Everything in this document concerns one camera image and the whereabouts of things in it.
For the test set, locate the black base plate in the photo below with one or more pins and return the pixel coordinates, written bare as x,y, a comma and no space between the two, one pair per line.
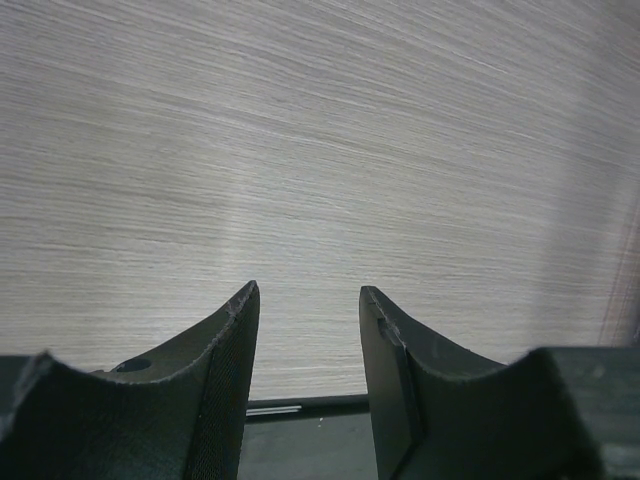
336,441

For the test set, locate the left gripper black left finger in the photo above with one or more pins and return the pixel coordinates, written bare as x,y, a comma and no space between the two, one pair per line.
176,411

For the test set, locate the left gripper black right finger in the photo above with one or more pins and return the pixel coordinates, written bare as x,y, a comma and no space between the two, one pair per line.
440,411

